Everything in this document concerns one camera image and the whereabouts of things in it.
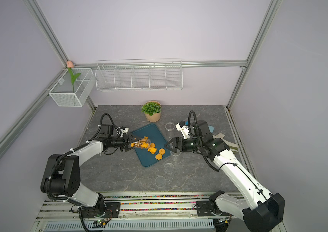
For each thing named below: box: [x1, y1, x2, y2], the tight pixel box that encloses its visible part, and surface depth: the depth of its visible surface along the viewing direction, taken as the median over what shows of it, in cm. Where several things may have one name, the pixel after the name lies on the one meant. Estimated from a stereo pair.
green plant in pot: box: [140, 100, 162, 123], surface depth 101 cm
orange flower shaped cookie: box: [155, 153, 163, 160], surface depth 94 cm
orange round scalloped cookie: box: [158, 148, 166, 156], surface depth 96 cm
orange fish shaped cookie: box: [147, 146, 158, 155], surface depth 95 cm
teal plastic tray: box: [132, 123, 171, 168], surface depth 96 cm
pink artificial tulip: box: [66, 60, 82, 94], surface depth 92 cm
